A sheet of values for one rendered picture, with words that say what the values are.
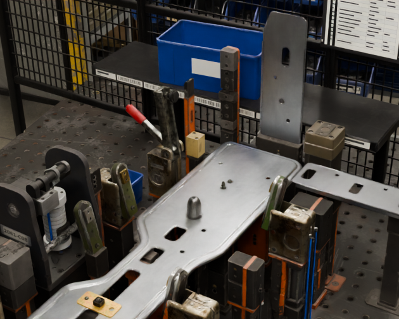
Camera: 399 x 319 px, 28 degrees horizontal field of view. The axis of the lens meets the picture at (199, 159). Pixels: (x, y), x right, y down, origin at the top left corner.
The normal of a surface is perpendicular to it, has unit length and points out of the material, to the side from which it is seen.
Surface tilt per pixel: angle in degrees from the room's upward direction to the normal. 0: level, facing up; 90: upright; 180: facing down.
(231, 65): 90
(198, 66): 90
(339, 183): 0
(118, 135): 0
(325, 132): 0
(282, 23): 90
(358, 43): 90
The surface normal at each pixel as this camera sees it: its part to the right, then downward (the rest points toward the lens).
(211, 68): -0.41, 0.48
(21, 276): 0.85, 0.26
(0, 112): -0.02, -0.85
